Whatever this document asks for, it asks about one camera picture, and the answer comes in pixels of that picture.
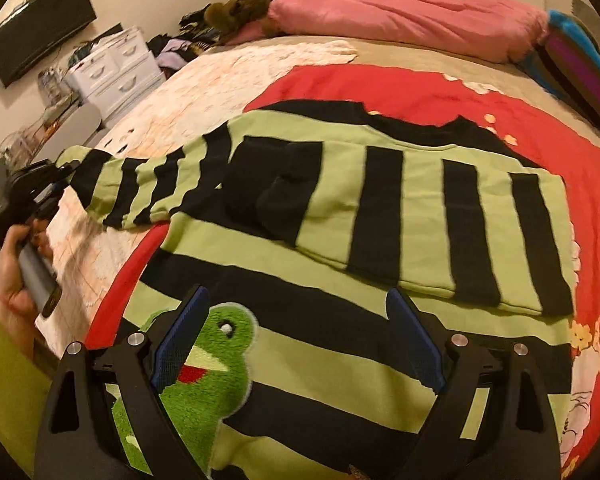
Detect red floral blanket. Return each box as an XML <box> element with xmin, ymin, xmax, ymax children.
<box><xmin>35</xmin><ymin>37</ymin><xmax>600</xmax><ymax>480</ymax></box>

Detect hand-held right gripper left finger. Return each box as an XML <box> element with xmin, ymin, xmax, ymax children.
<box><xmin>34</xmin><ymin>284</ymin><xmax>211</xmax><ymax>480</ymax></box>

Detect green black striped sweater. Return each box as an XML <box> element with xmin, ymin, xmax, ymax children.
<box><xmin>55</xmin><ymin>101</ymin><xmax>576</xmax><ymax>480</ymax></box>

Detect black television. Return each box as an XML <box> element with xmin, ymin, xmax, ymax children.
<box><xmin>0</xmin><ymin>0</ymin><xmax>98</xmax><ymax>88</ymax></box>

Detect brown blanket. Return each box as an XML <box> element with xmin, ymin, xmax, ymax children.
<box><xmin>202</xmin><ymin>0</ymin><xmax>366</xmax><ymax>43</ymax></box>

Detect pink pillow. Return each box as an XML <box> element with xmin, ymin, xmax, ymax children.
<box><xmin>267</xmin><ymin>0</ymin><xmax>551</xmax><ymax>63</ymax></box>

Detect person's left hand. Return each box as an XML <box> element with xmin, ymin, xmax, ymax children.
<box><xmin>0</xmin><ymin>224</ymin><xmax>57</xmax><ymax>356</ymax></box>

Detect white drawer unit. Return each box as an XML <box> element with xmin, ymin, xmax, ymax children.
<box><xmin>65</xmin><ymin>27</ymin><xmax>167</xmax><ymax>121</ymax></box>

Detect pile of dark clothes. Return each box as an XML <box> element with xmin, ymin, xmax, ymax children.
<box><xmin>147</xmin><ymin>10</ymin><xmax>221</xmax><ymax>72</ymax></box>

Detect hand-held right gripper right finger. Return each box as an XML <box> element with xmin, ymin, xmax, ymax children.
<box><xmin>386</xmin><ymin>287</ymin><xmax>563</xmax><ymax>480</ymax></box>

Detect colourful striped pillow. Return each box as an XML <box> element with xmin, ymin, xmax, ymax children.
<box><xmin>522</xmin><ymin>10</ymin><xmax>600</xmax><ymax>148</ymax></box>

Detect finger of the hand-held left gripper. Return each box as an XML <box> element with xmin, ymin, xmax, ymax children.
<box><xmin>26</xmin><ymin>159</ymin><xmax>78</xmax><ymax>188</ymax></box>
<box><xmin>30</xmin><ymin>189</ymin><xmax>65</xmax><ymax>222</ymax></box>

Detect person's left forearm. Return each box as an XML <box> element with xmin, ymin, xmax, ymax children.
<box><xmin>0</xmin><ymin>305</ymin><xmax>57</xmax><ymax>480</ymax></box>

